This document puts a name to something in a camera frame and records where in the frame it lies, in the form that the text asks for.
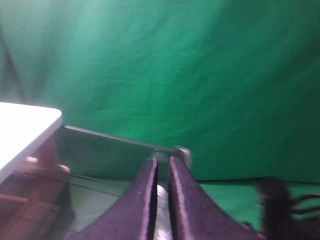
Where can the green table cloth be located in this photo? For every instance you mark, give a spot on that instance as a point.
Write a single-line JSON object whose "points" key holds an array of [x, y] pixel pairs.
{"points": [[242, 201]]}

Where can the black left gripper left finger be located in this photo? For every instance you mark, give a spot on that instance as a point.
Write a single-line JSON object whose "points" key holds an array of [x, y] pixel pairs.
{"points": [[133, 215]]}

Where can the green backdrop cloth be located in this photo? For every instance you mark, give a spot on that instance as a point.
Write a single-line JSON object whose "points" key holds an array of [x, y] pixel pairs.
{"points": [[235, 81]]}

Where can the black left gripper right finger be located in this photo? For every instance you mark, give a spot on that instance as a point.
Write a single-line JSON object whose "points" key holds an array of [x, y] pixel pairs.
{"points": [[194, 215]]}

